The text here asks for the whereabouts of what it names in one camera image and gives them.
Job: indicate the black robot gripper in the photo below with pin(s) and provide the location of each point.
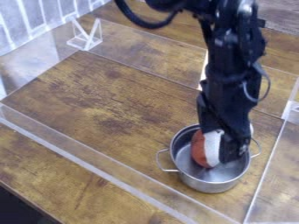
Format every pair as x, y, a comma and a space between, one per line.
223, 108

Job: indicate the plush mushroom brown white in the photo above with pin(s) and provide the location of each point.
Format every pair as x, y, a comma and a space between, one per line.
206, 148

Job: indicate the silver pot with handles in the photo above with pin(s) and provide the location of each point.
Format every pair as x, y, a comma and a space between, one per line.
214, 180

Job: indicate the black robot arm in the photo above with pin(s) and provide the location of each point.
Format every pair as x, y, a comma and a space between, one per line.
234, 74

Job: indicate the clear acrylic enclosure panel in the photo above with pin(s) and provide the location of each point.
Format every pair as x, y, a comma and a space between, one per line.
266, 209

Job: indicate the clear acrylic triangle bracket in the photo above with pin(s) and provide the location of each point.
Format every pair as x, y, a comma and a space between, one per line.
86, 40

